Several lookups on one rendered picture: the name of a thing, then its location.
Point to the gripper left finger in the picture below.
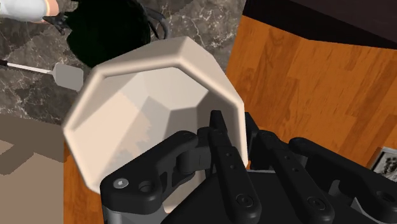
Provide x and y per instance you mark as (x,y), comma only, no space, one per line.
(231,173)

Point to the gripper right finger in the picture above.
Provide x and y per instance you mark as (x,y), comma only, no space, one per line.
(288,173)

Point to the cream octagonal bowl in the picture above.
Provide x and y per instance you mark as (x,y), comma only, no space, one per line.
(139,102)

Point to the framed black-and-white picture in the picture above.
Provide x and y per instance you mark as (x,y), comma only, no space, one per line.
(386,163)

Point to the white spatula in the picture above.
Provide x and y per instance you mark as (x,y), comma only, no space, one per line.
(66,76)

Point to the black rounded object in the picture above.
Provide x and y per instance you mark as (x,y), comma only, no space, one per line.
(105,28)

